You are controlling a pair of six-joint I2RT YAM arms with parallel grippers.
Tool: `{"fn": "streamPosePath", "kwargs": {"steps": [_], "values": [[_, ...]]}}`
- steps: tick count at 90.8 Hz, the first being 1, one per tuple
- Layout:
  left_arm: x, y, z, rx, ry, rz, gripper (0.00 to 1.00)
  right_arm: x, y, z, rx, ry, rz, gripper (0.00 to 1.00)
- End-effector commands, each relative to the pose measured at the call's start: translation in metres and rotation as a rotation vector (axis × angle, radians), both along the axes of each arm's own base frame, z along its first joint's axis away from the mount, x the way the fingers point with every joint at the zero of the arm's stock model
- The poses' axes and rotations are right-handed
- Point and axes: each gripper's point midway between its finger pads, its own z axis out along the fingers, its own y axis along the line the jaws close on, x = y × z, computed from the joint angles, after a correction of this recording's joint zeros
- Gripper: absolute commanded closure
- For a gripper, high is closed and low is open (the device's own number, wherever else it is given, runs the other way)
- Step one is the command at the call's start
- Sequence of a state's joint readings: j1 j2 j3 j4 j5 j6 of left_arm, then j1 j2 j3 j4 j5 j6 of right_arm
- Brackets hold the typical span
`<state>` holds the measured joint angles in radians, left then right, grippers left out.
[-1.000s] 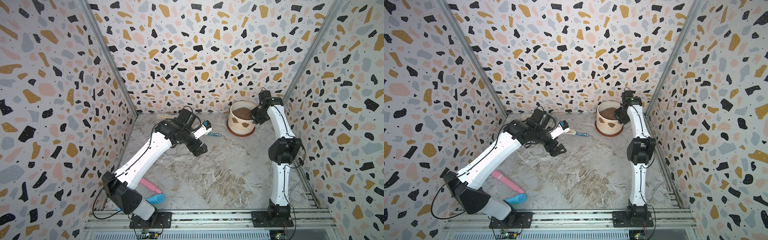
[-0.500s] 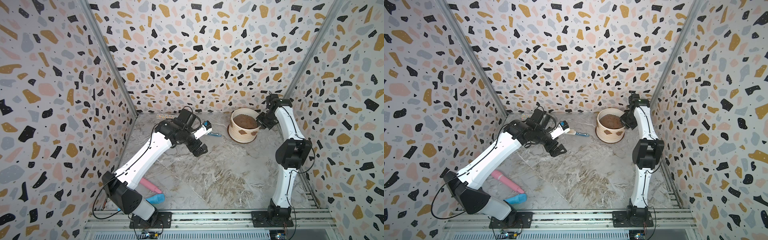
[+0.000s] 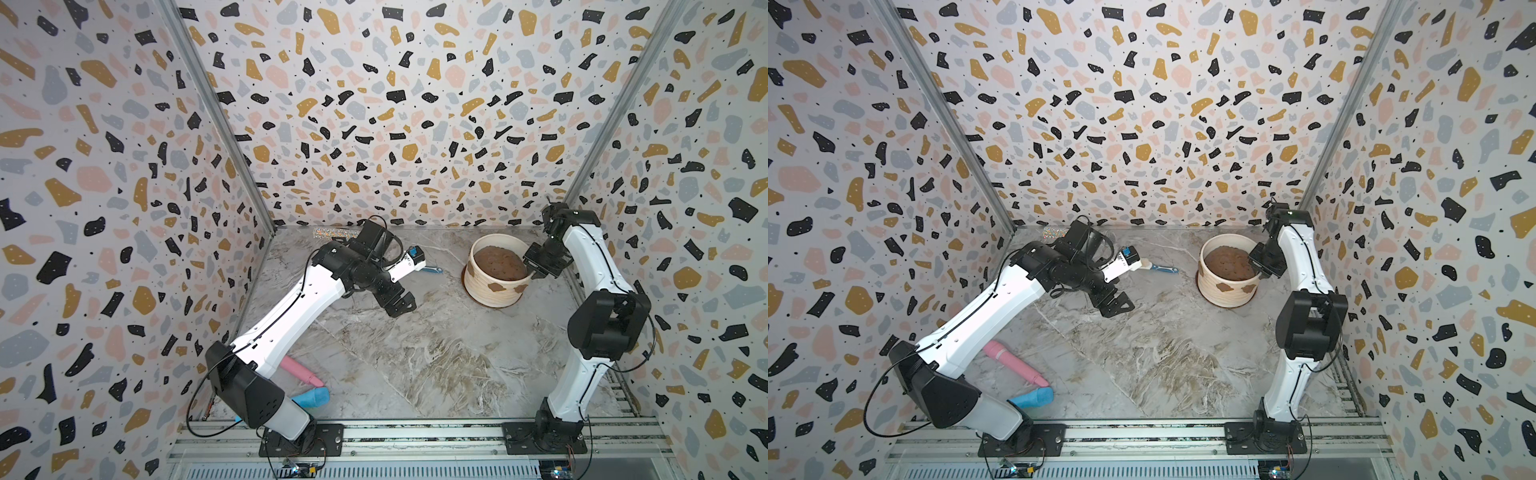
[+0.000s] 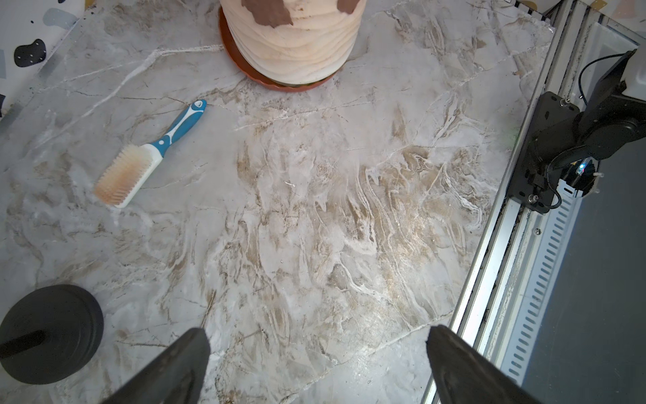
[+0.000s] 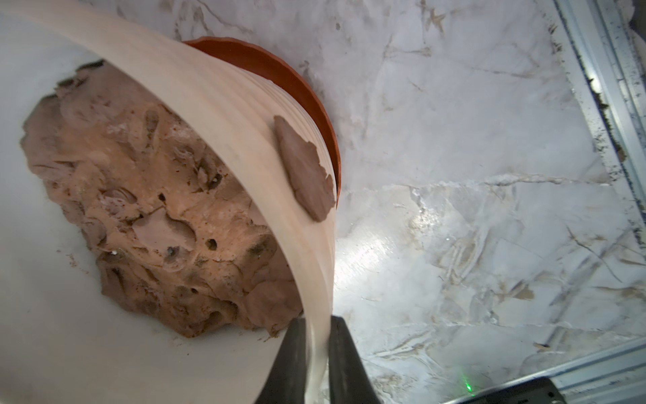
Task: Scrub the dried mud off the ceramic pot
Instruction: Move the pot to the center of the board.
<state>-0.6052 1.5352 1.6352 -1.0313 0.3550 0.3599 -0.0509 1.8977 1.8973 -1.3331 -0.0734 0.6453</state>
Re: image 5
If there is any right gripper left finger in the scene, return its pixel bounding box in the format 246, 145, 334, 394
255, 318, 307, 404

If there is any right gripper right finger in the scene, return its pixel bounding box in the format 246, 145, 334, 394
328, 316, 380, 404

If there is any cream ceramic pot with soil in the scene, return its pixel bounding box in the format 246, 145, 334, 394
1, 1, 338, 403

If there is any dried mud patch front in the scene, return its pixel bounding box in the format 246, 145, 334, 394
274, 115, 336, 222

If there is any terracotta pot saucer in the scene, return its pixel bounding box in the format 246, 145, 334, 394
184, 36, 342, 194

